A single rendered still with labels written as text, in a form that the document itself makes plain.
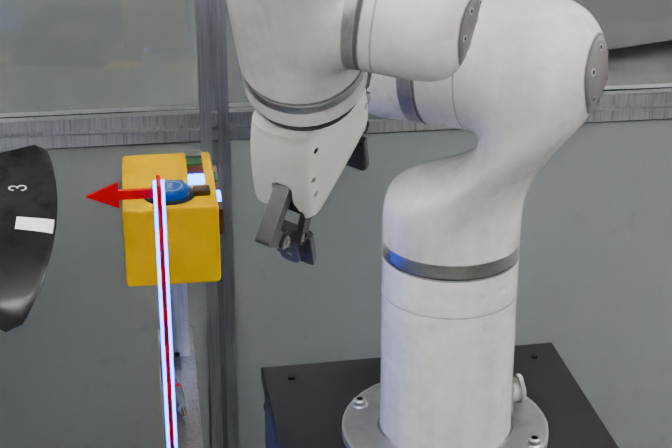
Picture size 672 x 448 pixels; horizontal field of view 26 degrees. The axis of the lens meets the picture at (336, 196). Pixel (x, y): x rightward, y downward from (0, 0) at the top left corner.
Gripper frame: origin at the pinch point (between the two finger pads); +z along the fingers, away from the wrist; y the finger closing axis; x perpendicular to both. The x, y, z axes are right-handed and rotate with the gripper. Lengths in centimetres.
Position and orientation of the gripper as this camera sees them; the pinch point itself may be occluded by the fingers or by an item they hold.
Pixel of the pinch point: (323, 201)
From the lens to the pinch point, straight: 111.5
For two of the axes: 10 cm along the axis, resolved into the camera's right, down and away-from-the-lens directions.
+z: 0.7, 5.3, 8.5
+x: 9.0, 3.4, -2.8
